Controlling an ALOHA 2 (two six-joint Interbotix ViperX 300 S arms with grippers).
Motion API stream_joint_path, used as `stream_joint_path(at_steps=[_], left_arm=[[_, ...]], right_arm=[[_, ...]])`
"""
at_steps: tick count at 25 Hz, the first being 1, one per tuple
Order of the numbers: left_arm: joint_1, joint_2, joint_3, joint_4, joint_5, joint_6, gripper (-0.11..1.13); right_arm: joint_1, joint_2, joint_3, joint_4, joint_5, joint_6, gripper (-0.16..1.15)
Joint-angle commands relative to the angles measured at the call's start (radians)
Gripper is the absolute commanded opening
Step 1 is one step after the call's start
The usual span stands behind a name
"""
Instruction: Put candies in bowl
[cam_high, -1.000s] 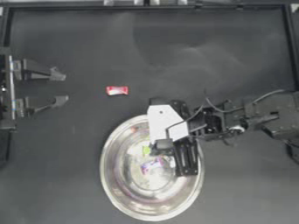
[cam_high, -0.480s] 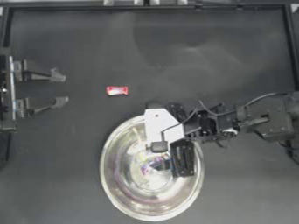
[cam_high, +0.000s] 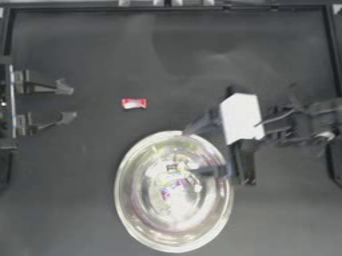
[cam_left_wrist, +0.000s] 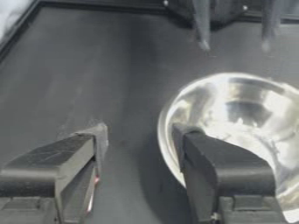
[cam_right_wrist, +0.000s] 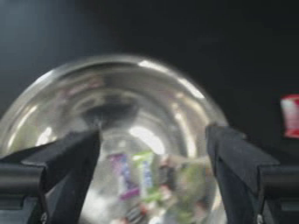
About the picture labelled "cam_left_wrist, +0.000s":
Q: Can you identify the steel bowl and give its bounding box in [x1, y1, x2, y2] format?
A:
[156, 72, 299, 224]

